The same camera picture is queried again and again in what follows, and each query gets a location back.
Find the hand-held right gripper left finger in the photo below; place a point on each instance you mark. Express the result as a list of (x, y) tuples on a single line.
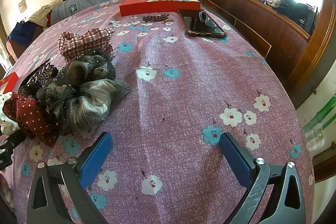
[(95, 161)]

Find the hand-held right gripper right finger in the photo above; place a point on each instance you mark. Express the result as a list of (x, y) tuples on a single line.
[(232, 158)]

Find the red polka dot scrunchie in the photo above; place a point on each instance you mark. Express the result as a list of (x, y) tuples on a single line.
[(32, 119)]

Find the silver grey striped scrunchie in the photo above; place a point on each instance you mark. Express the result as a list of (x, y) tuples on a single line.
[(89, 106)]

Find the red tray box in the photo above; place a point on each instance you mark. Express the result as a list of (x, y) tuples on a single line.
[(9, 82)]

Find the black rhinestone hair clips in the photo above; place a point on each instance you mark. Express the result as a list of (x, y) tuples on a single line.
[(38, 77)]

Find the dark grey dotted scrunchie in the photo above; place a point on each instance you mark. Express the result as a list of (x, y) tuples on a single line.
[(90, 66)]

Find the red plaid scrunchie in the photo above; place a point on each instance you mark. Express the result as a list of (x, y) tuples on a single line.
[(84, 43)]

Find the white floral scrunchie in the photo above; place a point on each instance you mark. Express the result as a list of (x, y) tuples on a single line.
[(4, 119)]

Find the pink floral bedsheet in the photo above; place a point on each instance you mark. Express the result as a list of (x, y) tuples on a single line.
[(183, 98)]

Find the blue clothing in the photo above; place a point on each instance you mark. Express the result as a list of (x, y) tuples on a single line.
[(22, 33)]

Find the beige clothing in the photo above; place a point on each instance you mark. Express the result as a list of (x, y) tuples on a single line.
[(39, 16)]

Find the wooden headboard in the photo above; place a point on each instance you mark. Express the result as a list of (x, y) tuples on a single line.
[(252, 22)]

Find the black smartphone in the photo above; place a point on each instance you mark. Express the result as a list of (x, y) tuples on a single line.
[(200, 23)]

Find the brown leaf hair clip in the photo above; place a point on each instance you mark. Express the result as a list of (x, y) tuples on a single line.
[(156, 18)]

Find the blue checked quilt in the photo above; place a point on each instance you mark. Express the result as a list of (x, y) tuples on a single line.
[(86, 2)]

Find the black hairy bundle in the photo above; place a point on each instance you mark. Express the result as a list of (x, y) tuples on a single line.
[(291, 3)]

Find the red box lid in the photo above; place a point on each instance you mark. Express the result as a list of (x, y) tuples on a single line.
[(157, 7)]

